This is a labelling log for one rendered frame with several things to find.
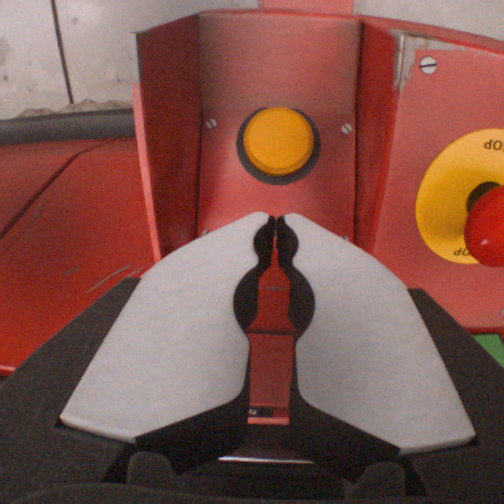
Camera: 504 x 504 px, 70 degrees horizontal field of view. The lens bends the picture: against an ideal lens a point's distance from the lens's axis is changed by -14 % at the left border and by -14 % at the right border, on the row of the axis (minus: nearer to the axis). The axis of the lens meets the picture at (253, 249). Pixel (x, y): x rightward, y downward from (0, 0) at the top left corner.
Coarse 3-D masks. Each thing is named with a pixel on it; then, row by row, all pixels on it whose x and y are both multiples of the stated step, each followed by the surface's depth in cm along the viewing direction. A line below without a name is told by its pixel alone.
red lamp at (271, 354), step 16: (256, 336) 22; (272, 336) 22; (288, 336) 22; (256, 352) 21; (272, 352) 21; (288, 352) 21; (256, 368) 20; (272, 368) 20; (288, 368) 20; (256, 384) 19; (272, 384) 19; (288, 384) 19; (256, 400) 18; (272, 400) 18; (288, 400) 18
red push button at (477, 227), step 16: (480, 192) 16; (496, 192) 14; (480, 208) 15; (496, 208) 14; (480, 224) 15; (496, 224) 14; (464, 240) 16; (480, 240) 15; (496, 240) 15; (480, 256) 16; (496, 256) 15
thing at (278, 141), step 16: (272, 112) 22; (288, 112) 22; (256, 128) 22; (272, 128) 22; (288, 128) 22; (304, 128) 22; (256, 144) 22; (272, 144) 22; (288, 144) 22; (304, 144) 22; (256, 160) 22; (272, 160) 22; (288, 160) 22; (304, 160) 22
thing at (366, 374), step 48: (288, 240) 11; (336, 240) 10; (336, 288) 8; (384, 288) 8; (336, 336) 7; (384, 336) 7; (336, 384) 6; (384, 384) 6; (432, 384) 6; (336, 432) 6; (384, 432) 5; (432, 432) 5
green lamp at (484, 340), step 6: (474, 336) 21; (480, 336) 21; (486, 336) 21; (492, 336) 21; (498, 336) 21; (480, 342) 21; (486, 342) 21; (492, 342) 21; (498, 342) 21; (486, 348) 20; (492, 348) 20; (498, 348) 20; (492, 354) 20; (498, 354) 20; (498, 360) 19
